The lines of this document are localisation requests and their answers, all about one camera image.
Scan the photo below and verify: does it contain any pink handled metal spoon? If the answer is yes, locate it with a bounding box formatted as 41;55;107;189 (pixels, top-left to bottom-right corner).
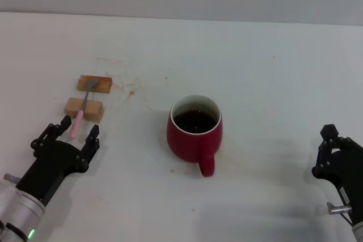
70;78;100;139

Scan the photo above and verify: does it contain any dark coffee liquid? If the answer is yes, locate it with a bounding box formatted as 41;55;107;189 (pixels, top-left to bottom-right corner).
172;109;218;134

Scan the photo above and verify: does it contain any plain wooden block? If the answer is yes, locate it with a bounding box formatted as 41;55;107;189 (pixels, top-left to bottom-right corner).
64;97;105;124

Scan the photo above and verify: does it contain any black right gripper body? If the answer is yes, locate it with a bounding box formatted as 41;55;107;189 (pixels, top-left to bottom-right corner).
324;148;363;227

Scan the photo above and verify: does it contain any thin dark cable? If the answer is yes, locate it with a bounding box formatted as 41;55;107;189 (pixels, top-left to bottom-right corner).
340;213;354;227

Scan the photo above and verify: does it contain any red ceramic cup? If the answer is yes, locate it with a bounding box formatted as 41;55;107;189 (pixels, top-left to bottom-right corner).
166;94;223;178

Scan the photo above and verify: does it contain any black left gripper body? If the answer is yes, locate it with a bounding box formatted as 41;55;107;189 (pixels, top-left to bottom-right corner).
15;141;77;205

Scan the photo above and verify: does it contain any stained wooden block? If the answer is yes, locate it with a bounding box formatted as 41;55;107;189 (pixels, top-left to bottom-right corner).
77;74;113;95

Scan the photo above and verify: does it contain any silver connector plug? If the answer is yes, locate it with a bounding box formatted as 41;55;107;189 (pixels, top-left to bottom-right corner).
3;173;21;185
326;202;352;215

